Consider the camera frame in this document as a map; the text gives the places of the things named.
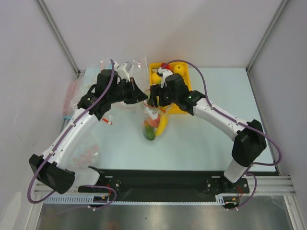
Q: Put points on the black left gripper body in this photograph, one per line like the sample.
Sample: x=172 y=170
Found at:
x=122 y=93

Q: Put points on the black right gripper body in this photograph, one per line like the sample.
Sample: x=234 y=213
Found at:
x=160 y=95

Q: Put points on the clear orange-zipper zip bag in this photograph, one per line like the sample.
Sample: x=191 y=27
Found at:
x=152 y=112

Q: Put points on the yellow toy banana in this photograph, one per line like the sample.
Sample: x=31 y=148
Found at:
x=162 y=125

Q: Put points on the peach toy fruit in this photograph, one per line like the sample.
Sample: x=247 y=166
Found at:
x=153 y=122

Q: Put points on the orange green toy mango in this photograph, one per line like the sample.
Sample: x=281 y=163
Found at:
x=149 y=133

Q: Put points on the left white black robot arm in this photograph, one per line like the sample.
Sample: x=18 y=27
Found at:
x=51 y=167

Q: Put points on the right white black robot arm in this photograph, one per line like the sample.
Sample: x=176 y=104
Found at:
x=247 y=137

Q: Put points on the clear blue-zipper zip bag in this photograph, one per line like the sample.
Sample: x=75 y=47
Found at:
x=140 y=69

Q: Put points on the clear small orange-zipper bag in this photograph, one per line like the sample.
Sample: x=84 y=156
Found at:
x=109 y=122

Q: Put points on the clear pink-zipper zip bag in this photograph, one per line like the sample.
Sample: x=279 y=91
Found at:
x=68 y=105

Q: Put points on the yellow plastic bin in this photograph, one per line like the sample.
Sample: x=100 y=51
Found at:
x=153 y=67

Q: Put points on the yellow toy orange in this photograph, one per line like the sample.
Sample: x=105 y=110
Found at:
x=179 y=69

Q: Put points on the red toy mango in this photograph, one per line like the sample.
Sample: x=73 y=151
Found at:
x=165 y=66

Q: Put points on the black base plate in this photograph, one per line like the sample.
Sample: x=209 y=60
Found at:
x=165 y=186

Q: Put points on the left aluminium corner post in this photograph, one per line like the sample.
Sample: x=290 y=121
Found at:
x=57 y=34

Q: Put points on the aluminium corner post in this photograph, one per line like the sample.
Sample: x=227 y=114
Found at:
x=57 y=34
x=268 y=33

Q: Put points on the white slotted cable duct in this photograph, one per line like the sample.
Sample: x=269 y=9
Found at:
x=96 y=200

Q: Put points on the aluminium front rail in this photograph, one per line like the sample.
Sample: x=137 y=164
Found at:
x=261 y=185

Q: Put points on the right aluminium corner post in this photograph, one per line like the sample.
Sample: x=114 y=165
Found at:
x=268 y=33

